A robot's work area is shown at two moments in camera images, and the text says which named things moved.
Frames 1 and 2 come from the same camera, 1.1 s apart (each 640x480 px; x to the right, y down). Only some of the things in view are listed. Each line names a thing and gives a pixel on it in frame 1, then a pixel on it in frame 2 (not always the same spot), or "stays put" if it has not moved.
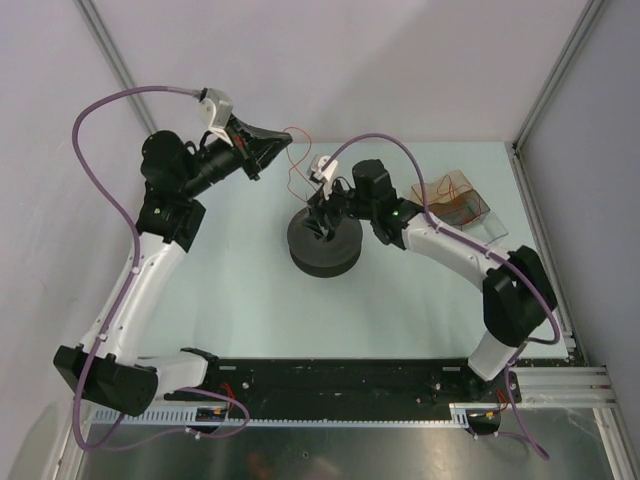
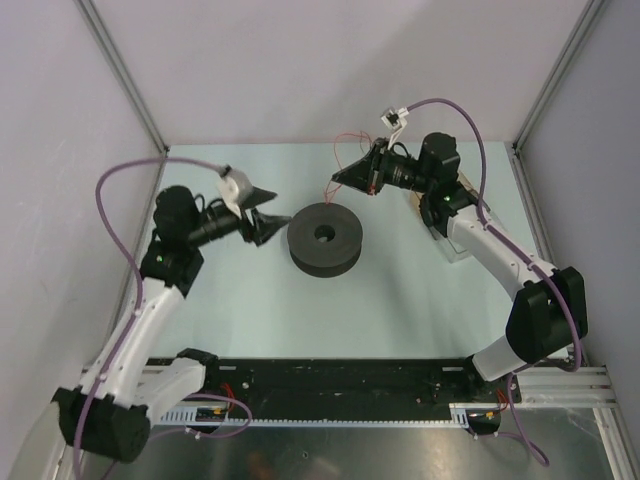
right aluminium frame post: (575, 38) stays put
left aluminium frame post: (106, 43) stays put
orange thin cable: (293, 165) → (327, 198)
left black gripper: (259, 147) → (264, 225)
